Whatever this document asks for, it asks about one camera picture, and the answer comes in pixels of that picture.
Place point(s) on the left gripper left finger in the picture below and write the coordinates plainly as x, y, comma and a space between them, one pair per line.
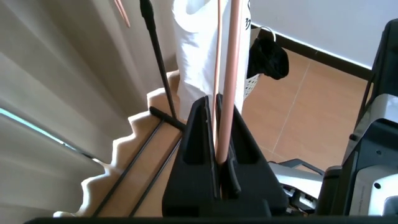
192, 186

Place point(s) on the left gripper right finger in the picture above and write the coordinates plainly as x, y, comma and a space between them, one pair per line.
255, 189

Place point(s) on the pink clothes hanger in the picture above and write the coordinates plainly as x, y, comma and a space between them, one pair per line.
122, 14
231, 77

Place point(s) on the white printed t-shirt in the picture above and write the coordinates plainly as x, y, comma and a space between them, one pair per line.
196, 46

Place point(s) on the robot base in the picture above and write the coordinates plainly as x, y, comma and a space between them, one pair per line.
367, 155

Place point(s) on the white laundry basket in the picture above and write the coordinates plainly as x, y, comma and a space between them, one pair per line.
251, 85

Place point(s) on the black clothes rack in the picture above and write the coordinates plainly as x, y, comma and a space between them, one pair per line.
158, 62

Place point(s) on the black garment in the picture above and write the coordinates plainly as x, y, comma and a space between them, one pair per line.
267, 59

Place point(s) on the beige curtain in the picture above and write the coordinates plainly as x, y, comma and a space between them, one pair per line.
62, 77

